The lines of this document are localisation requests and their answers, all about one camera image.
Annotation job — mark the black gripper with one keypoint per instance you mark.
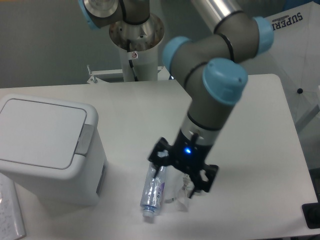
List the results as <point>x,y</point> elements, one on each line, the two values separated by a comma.
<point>188,158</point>

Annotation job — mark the white push-top trash can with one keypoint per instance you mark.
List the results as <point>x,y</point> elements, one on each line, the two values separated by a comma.
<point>52,148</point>

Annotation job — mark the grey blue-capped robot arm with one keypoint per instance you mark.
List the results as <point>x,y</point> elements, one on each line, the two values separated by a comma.
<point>209,70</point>

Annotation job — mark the crumpled clear plastic wrapper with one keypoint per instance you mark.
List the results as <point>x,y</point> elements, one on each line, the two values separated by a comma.
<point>177,191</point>

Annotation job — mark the crushed clear plastic bottle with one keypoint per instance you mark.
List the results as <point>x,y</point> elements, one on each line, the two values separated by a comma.
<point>153,192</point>

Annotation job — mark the black device at edge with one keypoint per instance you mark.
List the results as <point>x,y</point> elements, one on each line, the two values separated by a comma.
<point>311,212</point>

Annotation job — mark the white umbrella with lettering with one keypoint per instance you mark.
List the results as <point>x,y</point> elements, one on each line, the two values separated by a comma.
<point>296,53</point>

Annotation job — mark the white metal base frame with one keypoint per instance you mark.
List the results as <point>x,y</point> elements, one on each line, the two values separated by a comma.
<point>116,75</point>

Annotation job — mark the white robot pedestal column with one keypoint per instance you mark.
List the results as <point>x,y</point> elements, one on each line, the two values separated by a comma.
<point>138,47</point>

